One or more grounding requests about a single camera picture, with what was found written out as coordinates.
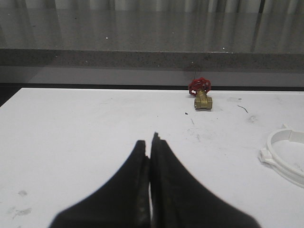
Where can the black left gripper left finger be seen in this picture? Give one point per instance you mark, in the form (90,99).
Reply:
(123,202)

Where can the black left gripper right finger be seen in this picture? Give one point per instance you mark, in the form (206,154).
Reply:
(180,201)

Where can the white half pipe clamp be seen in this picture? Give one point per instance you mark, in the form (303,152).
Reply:
(269,156)

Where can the brass valve red handwheel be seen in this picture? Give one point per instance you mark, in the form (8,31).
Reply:
(199,88)

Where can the grey stone countertop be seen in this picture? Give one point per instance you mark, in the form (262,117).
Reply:
(131,39)

